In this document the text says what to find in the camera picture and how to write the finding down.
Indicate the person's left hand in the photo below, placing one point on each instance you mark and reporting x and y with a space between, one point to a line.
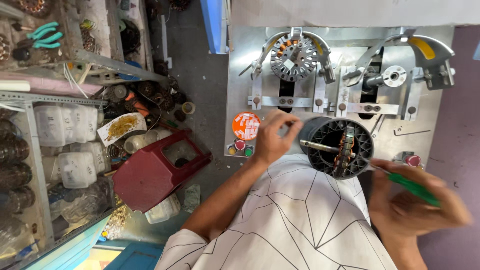
272 138

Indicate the person's right hand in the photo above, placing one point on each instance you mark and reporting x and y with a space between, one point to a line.
408 210

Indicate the person's right fingers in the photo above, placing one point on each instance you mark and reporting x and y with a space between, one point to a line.
393 170

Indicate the large red stop button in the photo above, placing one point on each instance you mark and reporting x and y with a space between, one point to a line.
413 160

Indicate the thin metal hex key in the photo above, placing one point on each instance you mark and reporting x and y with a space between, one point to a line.
410 132

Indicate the copper wound stator with shaft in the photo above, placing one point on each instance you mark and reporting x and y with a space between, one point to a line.
345 152

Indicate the steel winding machine panel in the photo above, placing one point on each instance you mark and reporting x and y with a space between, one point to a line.
423 120

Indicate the steel spindle with flange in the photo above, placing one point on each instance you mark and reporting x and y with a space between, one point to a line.
392 77

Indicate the white geometric line shirt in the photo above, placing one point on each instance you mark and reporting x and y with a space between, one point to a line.
296 221

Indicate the silver winding guide yellow patch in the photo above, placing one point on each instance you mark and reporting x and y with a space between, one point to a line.
431 52

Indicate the silver curved winding guide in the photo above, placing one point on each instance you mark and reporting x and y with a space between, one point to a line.
323 48

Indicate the bare steel stator core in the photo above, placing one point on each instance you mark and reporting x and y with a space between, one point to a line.
296 62

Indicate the green push button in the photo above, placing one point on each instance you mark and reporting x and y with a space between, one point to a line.
248 152

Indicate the orange lid with white slips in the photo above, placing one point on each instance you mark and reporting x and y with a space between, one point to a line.
246 126

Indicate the yellow push button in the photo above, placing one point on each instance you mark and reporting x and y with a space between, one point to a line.
232 150

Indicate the crumpled grey rag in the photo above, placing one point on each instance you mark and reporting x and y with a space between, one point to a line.
192 198

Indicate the roll of tape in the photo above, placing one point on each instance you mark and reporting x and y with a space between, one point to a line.
188 108

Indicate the blue plastic panel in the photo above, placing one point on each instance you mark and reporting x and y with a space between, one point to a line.
213 22

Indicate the clear plastic tub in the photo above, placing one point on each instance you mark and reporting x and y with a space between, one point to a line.
163 210

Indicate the dark red plastic stool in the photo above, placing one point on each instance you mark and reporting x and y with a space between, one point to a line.
150 180

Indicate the heap of motor parts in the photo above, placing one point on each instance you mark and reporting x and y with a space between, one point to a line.
153 95

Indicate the white plastic jar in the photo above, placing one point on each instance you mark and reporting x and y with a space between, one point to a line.
135 143

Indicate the blue crate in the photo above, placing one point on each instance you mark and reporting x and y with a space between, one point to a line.
135 257

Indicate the paper sheet with yellow bits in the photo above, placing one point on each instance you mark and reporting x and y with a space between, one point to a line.
122 127

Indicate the cluttered metal workbench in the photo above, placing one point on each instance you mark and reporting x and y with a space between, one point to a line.
93 56

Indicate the metal rack with plastic jars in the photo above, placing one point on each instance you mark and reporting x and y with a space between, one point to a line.
71 150

